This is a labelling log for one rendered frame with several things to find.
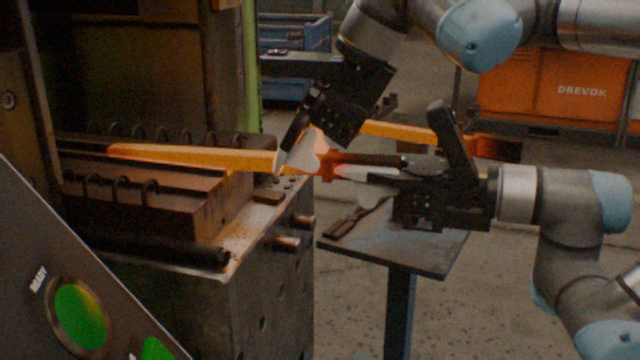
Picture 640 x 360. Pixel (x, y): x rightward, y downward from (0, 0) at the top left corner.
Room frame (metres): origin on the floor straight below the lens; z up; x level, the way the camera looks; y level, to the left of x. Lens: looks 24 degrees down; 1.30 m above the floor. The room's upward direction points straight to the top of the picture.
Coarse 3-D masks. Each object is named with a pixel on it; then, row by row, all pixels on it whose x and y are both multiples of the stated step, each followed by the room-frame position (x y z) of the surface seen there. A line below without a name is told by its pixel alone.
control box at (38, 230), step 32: (0, 160) 0.32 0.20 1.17; (0, 192) 0.30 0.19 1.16; (32, 192) 0.33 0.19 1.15; (0, 224) 0.28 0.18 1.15; (32, 224) 0.30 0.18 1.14; (64, 224) 0.33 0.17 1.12; (0, 256) 0.26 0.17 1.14; (32, 256) 0.28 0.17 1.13; (64, 256) 0.30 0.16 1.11; (0, 288) 0.24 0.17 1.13; (32, 288) 0.26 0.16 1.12; (96, 288) 0.31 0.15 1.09; (0, 320) 0.22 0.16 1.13; (32, 320) 0.24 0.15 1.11; (128, 320) 0.31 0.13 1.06; (0, 352) 0.21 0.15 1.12; (32, 352) 0.22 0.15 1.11; (64, 352) 0.24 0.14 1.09; (96, 352) 0.26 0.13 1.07; (128, 352) 0.28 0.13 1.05
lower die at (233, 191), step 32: (64, 160) 0.78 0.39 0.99; (96, 160) 0.78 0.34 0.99; (128, 160) 0.76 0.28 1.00; (64, 192) 0.69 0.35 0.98; (96, 192) 0.69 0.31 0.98; (128, 192) 0.69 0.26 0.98; (192, 192) 0.68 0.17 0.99; (224, 192) 0.72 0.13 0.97; (96, 224) 0.67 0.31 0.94; (128, 224) 0.65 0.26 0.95; (160, 224) 0.64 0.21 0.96; (192, 224) 0.63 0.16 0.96; (224, 224) 0.71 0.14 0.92
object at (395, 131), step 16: (368, 128) 1.11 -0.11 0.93; (384, 128) 1.09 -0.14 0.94; (400, 128) 1.08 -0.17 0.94; (416, 128) 1.08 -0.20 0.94; (432, 144) 1.04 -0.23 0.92; (480, 144) 1.00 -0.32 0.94; (496, 144) 0.99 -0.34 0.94; (512, 144) 0.97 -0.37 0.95; (496, 160) 0.98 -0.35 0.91; (512, 160) 0.97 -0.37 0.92
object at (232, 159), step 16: (128, 144) 0.80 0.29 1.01; (144, 144) 0.80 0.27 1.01; (160, 160) 0.76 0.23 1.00; (176, 160) 0.75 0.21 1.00; (192, 160) 0.75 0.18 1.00; (208, 160) 0.74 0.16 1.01; (224, 160) 0.73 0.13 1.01; (240, 160) 0.72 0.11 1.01; (256, 160) 0.72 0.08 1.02; (272, 160) 0.71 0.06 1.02; (320, 160) 0.69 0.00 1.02; (336, 160) 0.69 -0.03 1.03; (352, 160) 0.68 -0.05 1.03; (368, 160) 0.68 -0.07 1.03; (384, 160) 0.67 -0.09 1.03; (400, 160) 0.68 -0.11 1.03; (336, 176) 0.68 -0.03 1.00
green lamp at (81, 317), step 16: (64, 288) 0.28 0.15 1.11; (80, 288) 0.29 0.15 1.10; (64, 304) 0.26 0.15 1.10; (80, 304) 0.28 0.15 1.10; (96, 304) 0.29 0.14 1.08; (64, 320) 0.25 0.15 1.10; (80, 320) 0.26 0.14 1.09; (96, 320) 0.28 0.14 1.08; (80, 336) 0.26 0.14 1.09; (96, 336) 0.27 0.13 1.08
